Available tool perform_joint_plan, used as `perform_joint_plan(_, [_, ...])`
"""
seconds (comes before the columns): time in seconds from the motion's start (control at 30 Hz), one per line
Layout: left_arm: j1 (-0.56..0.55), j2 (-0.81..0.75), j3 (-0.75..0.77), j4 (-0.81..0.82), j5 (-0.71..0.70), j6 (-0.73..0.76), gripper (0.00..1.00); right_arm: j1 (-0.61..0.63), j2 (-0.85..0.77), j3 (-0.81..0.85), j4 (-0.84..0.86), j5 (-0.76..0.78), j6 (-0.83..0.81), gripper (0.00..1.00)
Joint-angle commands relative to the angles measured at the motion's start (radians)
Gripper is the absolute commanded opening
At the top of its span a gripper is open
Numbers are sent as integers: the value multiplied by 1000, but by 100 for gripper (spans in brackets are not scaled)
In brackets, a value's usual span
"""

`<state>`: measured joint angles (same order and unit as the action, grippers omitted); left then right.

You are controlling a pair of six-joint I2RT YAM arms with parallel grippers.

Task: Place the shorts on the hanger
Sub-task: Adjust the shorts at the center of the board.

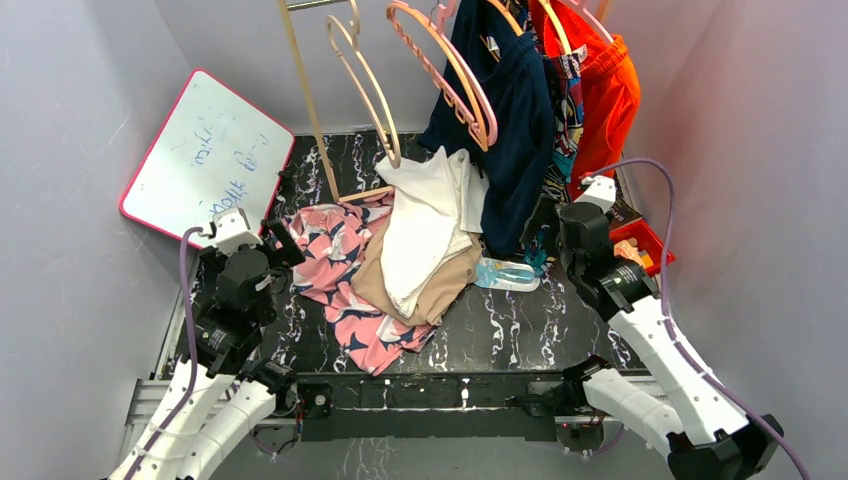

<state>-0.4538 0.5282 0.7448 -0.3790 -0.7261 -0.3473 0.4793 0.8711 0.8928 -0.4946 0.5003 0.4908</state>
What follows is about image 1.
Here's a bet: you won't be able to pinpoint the white shorts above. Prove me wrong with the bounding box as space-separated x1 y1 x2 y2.
376 147 489 318

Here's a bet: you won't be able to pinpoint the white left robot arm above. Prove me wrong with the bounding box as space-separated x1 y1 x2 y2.
110 208 304 479

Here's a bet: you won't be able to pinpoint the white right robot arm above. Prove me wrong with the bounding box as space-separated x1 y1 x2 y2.
513 202 783 479

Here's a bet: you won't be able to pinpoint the colourful print hanging shorts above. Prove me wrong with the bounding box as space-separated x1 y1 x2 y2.
523 45 588 277

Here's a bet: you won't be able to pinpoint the pink shark print shorts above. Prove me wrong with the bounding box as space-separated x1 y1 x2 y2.
283 193 432 375

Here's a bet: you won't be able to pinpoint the beige shorts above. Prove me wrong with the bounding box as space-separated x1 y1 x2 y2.
351 224 482 327

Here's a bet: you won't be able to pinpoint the pink and orange hanger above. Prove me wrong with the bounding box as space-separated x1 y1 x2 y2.
386 0 499 154

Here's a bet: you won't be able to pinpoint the orange hanging shorts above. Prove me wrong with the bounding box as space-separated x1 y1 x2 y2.
527 1 641 200

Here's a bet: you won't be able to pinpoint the navy blue hanging shorts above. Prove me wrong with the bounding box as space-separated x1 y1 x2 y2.
418 1 554 257

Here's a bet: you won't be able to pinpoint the dark book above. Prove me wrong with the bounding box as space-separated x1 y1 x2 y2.
605 179 643 231

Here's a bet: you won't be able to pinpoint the red plastic bin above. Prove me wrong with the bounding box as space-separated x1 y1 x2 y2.
610 220 664 277

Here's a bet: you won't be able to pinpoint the pink framed whiteboard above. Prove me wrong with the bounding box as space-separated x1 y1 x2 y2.
119 69 295 239

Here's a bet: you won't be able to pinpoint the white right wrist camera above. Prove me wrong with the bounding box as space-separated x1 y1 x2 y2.
574 175 617 213

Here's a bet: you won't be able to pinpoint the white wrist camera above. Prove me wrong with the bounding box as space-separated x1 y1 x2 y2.
210 207 261 257
574 175 617 213

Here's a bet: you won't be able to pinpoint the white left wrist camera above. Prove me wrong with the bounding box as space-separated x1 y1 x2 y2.
210 207 261 257

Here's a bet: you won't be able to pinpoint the wooden clothes rack frame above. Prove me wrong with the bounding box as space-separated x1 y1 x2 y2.
276 0 395 205

